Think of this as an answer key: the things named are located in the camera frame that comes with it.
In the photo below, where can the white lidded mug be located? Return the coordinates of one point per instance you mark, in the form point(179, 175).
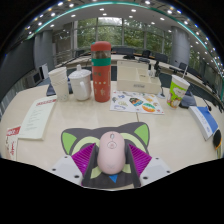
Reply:
point(80, 85)

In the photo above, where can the pink computer mouse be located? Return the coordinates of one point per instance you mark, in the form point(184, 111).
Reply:
point(111, 155)

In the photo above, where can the red and white leaflet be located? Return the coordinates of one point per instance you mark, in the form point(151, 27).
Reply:
point(12, 141)

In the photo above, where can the red drink bottle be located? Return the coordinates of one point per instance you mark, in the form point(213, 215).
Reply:
point(101, 75)

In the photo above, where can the cream paper sheet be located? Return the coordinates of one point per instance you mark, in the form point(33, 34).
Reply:
point(36, 118)

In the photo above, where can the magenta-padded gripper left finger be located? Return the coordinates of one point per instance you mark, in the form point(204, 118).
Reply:
point(83, 159)

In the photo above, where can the group of ceiling lights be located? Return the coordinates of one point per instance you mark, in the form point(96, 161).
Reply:
point(147, 2)

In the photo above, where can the group of black office chairs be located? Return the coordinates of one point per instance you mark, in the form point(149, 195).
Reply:
point(146, 53)

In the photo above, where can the white paper cup stack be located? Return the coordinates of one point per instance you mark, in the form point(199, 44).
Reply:
point(60, 83)

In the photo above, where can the colourful sticker sheet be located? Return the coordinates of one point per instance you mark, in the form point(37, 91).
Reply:
point(136, 103)

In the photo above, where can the grey green cat-shaped mouse pad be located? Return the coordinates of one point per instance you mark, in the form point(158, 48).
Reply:
point(83, 135)

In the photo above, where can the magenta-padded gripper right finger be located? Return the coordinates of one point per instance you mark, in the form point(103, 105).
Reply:
point(140, 159)

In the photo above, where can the blue and white book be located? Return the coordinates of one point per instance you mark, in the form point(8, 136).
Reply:
point(205, 121)

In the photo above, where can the printed paper cup with straw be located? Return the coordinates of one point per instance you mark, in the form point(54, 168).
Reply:
point(176, 91)

